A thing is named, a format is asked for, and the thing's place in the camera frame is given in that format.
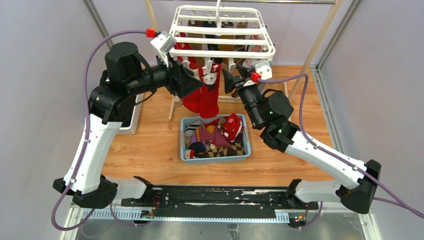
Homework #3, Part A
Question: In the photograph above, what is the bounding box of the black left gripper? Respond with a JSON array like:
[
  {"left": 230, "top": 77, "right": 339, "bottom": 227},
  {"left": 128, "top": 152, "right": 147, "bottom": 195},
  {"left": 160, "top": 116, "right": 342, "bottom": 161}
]
[{"left": 127, "top": 50, "right": 205, "bottom": 98}]

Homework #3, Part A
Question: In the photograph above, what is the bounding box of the red beige christmas sock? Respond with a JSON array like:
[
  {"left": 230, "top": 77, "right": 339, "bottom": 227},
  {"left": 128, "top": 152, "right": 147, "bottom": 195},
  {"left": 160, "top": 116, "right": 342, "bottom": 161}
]
[{"left": 182, "top": 60, "right": 202, "bottom": 114}]

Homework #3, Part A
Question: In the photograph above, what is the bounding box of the red animal face sock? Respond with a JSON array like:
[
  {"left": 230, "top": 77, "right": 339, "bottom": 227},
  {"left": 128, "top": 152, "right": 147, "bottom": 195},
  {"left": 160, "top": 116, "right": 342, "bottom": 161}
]
[{"left": 199, "top": 63, "right": 222, "bottom": 119}]

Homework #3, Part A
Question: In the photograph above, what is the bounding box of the white plastic sock hanger frame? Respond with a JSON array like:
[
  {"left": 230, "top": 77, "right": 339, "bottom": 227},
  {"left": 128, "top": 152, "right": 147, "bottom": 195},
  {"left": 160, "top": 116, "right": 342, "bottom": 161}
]
[{"left": 169, "top": 6, "right": 276, "bottom": 60}]

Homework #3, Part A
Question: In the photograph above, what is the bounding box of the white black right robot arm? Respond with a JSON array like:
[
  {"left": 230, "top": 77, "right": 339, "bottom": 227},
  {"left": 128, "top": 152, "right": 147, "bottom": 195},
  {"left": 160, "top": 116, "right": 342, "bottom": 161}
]
[{"left": 222, "top": 65, "right": 381, "bottom": 214}]

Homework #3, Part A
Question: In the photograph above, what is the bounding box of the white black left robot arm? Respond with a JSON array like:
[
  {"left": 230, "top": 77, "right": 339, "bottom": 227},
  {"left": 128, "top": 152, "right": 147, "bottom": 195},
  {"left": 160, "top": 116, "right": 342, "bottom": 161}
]
[{"left": 53, "top": 42, "right": 203, "bottom": 209}]

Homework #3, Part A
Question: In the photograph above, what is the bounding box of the red snowflake hanging sock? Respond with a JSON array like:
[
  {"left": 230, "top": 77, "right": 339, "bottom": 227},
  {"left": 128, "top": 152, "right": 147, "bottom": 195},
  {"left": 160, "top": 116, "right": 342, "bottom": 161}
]
[{"left": 175, "top": 32, "right": 195, "bottom": 64}]

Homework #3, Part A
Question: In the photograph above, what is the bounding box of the black blue hanging sock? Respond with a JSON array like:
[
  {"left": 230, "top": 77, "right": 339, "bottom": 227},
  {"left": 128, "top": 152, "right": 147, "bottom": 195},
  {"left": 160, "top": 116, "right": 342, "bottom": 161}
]
[{"left": 203, "top": 21, "right": 223, "bottom": 64}]

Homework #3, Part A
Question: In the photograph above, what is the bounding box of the white perforated side basket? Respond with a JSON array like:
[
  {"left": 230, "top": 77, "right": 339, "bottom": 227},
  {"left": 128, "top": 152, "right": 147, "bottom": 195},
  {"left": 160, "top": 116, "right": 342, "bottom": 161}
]
[{"left": 117, "top": 103, "right": 142, "bottom": 135}]

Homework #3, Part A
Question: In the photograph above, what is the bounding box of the blue plastic laundry basket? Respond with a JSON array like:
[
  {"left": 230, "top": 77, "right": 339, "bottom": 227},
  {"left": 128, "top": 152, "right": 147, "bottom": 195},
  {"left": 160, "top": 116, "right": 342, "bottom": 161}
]
[{"left": 180, "top": 113, "right": 252, "bottom": 164}]

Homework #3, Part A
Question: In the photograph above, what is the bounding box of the wooden drying rack stand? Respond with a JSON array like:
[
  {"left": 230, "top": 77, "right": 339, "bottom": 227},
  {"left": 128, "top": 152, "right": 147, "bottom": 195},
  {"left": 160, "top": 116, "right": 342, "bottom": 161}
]
[{"left": 145, "top": 0, "right": 342, "bottom": 122}]

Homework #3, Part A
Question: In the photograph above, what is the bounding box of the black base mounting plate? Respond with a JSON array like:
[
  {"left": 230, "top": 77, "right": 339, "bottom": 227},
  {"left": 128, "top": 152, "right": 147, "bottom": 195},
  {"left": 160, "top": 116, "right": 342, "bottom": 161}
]
[{"left": 119, "top": 185, "right": 319, "bottom": 219}]

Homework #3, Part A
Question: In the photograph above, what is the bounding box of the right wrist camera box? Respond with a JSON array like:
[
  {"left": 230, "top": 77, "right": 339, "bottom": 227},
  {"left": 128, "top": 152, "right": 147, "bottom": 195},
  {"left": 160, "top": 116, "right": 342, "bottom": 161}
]
[{"left": 242, "top": 59, "right": 273, "bottom": 87}]

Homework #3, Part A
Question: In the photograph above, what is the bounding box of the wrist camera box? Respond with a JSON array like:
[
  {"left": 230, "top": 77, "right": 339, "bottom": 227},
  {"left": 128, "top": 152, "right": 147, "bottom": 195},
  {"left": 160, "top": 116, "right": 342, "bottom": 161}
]
[
  {"left": 150, "top": 31, "right": 177, "bottom": 68},
  {"left": 242, "top": 59, "right": 273, "bottom": 87}
]

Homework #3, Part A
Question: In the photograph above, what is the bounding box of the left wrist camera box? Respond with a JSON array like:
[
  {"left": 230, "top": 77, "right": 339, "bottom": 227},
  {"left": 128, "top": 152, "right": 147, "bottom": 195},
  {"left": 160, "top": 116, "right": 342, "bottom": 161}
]
[{"left": 150, "top": 31, "right": 177, "bottom": 68}]

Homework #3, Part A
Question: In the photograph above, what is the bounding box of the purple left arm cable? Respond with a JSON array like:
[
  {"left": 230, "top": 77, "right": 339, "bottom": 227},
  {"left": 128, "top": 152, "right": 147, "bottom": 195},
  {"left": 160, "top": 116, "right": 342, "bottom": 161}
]
[{"left": 50, "top": 27, "right": 163, "bottom": 232}]

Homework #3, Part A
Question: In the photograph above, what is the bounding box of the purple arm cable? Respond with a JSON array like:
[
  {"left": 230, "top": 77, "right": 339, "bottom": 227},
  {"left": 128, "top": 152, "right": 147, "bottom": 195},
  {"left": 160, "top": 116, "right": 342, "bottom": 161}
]
[
  {"left": 50, "top": 27, "right": 163, "bottom": 232},
  {"left": 251, "top": 72, "right": 424, "bottom": 229}
]

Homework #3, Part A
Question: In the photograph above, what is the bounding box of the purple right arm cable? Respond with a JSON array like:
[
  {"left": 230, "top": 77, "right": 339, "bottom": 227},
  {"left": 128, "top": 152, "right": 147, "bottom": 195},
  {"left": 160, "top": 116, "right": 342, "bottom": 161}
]
[{"left": 251, "top": 72, "right": 424, "bottom": 229}]

